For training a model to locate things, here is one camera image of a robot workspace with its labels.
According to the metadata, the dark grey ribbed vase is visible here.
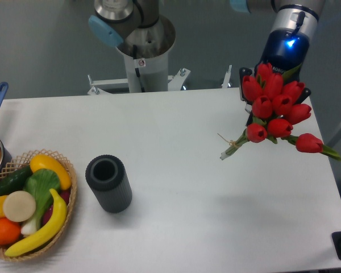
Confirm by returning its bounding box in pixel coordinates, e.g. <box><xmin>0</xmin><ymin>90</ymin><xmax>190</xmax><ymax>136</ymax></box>
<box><xmin>85</xmin><ymin>155</ymin><xmax>132</xmax><ymax>213</ymax></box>

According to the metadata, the red tulip bouquet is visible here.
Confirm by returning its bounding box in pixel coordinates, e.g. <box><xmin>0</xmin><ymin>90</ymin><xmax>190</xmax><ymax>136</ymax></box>
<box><xmin>220</xmin><ymin>63</ymin><xmax>341</xmax><ymax>161</ymax></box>

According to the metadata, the yellow banana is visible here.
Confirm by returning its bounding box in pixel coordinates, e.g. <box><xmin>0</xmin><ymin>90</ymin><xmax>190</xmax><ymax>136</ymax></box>
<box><xmin>5</xmin><ymin>189</ymin><xmax>67</xmax><ymax>258</ymax></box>

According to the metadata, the black pedestal cable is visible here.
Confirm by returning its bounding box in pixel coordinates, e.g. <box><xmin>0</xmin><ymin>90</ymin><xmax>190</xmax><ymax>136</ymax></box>
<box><xmin>132</xmin><ymin>44</ymin><xmax>145</xmax><ymax>93</ymax></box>

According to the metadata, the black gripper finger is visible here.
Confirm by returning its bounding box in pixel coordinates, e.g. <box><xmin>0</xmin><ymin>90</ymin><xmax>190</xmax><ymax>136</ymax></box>
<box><xmin>295</xmin><ymin>88</ymin><xmax>311</xmax><ymax>105</ymax></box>
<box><xmin>239</xmin><ymin>67</ymin><xmax>253</xmax><ymax>112</ymax></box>

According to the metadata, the dark green cucumber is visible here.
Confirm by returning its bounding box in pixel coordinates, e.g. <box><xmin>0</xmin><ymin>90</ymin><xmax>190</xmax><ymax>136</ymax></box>
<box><xmin>0</xmin><ymin>166</ymin><xmax>32</xmax><ymax>196</ymax></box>

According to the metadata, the woven wicker basket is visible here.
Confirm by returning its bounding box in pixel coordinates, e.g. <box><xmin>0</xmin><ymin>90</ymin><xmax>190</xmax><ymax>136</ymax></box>
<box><xmin>0</xmin><ymin>149</ymin><xmax>77</xmax><ymax>262</ymax></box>

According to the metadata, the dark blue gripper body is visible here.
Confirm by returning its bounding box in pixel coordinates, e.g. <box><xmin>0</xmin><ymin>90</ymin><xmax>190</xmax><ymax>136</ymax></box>
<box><xmin>255</xmin><ymin>30</ymin><xmax>310</xmax><ymax>83</ymax></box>

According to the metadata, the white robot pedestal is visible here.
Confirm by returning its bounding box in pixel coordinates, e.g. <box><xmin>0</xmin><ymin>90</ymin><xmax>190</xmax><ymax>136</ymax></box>
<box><xmin>117</xmin><ymin>15</ymin><xmax>176</xmax><ymax>93</ymax></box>

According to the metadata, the purple red vegetable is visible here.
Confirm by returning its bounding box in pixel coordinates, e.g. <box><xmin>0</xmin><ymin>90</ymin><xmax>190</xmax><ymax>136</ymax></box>
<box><xmin>41</xmin><ymin>189</ymin><xmax>70</xmax><ymax>226</ymax></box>

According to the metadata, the green bok choy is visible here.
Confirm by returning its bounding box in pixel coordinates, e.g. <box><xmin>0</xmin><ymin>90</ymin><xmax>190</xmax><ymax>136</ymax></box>
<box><xmin>21</xmin><ymin>169</ymin><xmax>60</xmax><ymax>237</ymax></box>

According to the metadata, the white metal base frame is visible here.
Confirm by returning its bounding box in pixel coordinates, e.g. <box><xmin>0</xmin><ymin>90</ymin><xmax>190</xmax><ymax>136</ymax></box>
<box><xmin>87</xmin><ymin>64</ymin><xmax>232</xmax><ymax>95</ymax></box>

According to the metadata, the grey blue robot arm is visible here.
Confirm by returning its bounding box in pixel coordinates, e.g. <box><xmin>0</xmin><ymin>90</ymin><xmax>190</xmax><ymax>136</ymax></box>
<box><xmin>88</xmin><ymin>1</ymin><xmax>325</xmax><ymax>93</ymax></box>

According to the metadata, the beige round disc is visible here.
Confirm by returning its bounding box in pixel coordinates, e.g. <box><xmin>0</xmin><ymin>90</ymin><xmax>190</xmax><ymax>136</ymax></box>
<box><xmin>3</xmin><ymin>191</ymin><xmax>36</xmax><ymax>222</ymax></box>

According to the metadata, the orange fruit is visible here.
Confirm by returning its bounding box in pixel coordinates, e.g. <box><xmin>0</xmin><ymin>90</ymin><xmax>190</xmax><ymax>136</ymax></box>
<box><xmin>0</xmin><ymin>218</ymin><xmax>21</xmax><ymax>245</ymax></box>

